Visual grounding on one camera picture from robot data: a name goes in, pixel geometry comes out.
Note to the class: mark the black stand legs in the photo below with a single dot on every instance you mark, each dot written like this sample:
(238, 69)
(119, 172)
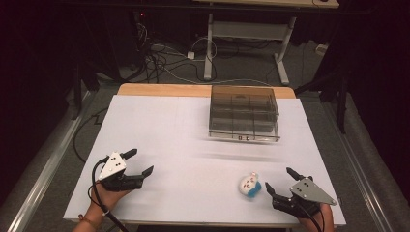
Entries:
(335, 93)
(85, 87)

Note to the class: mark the metal floor rail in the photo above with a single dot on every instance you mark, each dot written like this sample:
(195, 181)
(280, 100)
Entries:
(357, 167)
(48, 167)

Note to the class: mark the person's right hand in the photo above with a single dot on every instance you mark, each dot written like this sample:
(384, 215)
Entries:
(317, 222)

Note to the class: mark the person's left hand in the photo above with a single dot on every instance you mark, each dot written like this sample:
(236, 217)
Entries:
(109, 196)

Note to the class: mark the clear grey storage box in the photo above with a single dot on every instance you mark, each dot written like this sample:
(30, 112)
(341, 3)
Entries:
(243, 112)

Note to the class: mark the white table cover sheet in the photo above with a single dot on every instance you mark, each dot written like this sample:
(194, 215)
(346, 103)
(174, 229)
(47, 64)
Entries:
(180, 145)

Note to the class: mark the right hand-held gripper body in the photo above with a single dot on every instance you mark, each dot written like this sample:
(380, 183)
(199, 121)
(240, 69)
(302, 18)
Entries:
(306, 193)

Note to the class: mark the white metal desk frame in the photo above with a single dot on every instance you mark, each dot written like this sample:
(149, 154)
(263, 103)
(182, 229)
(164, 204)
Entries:
(248, 30)

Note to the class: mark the white power adapter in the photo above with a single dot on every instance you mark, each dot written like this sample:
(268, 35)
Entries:
(191, 55)

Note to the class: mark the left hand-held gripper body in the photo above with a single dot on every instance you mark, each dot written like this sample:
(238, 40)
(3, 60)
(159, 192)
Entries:
(112, 167)

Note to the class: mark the light wooden desk top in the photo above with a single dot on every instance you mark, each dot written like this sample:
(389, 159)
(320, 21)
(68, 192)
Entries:
(267, 2)

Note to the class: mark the white and blue plush toy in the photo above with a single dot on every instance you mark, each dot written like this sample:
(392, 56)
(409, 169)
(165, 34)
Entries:
(248, 184)

